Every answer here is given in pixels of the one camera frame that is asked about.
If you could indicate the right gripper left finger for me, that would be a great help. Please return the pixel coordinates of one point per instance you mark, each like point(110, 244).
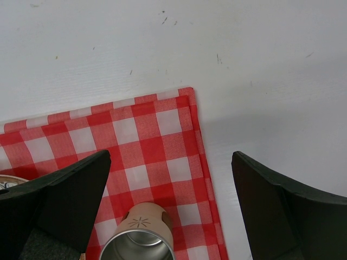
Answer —
point(52, 217)

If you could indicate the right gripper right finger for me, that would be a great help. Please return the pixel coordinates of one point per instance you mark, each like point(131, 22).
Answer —
point(286, 219)

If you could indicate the metal cup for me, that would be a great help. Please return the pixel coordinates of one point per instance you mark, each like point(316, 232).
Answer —
point(145, 232)

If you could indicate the red white checkered cloth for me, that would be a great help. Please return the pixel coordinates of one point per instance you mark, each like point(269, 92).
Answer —
point(157, 155)

